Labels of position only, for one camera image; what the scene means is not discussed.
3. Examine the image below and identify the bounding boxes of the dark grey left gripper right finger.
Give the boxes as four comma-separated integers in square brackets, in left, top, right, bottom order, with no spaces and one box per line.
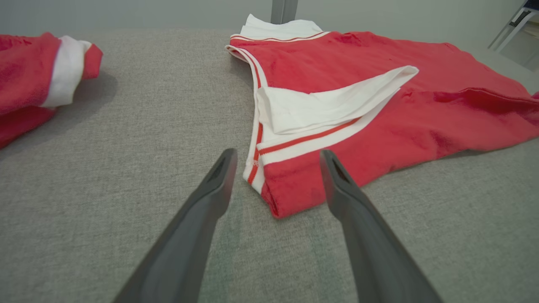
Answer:
[319,149,443,303]

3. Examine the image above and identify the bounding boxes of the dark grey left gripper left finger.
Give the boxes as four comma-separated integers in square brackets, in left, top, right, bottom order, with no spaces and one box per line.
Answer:
[114,148,238,303]

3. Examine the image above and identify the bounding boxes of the red shorts with white hem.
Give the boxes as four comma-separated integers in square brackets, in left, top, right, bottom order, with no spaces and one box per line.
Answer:
[0,33,103,149]

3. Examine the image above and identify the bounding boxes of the grey metal partition post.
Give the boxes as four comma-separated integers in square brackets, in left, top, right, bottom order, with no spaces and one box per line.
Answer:
[488,0,539,53]
[271,0,299,24]

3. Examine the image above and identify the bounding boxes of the red basketball jersey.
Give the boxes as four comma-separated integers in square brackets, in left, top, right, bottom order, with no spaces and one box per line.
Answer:
[225,14,539,219]

